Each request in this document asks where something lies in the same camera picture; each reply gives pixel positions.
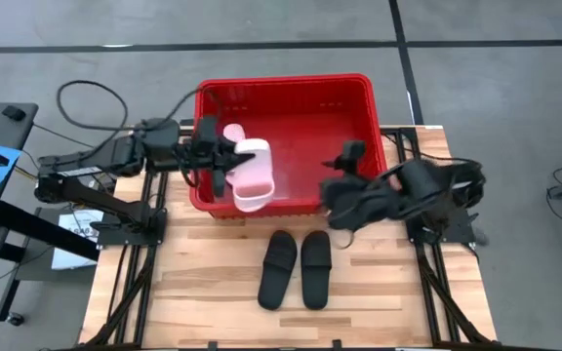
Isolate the small black desk object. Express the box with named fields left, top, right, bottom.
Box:
left=1, top=104, right=27, bottom=122

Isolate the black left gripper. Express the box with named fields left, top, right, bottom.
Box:
left=179, top=136, right=257, bottom=199

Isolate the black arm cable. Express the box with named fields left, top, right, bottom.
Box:
left=387, top=154, right=487, bottom=196
left=56, top=80, right=202, bottom=133

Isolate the white paper sheet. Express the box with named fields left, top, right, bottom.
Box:
left=50, top=208, right=105, bottom=271

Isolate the black aluminium frame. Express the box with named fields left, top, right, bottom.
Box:
left=83, top=127, right=199, bottom=348
left=381, top=126, right=495, bottom=348

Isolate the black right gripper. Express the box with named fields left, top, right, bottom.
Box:
left=320, top=139, right=402, bottom=231

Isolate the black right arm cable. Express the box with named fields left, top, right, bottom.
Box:
left=387, top=154, right=487, bottom=196

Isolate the red plastic bin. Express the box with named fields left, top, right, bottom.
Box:
left=188, top=72, right=389, bottom=219

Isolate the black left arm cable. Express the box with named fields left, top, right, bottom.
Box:
left=56, top=80, right=202, bottom=133

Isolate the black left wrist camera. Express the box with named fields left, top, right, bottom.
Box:
left=196, top=115, right=220, bottom=147

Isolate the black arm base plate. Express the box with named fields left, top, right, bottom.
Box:
left=96, top=207, right=169, bottom=248
left=406, top=207, right=476, bottom=245

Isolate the black desk leg frame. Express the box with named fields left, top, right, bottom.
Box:
left=0, top=197, right=101, bottom=326

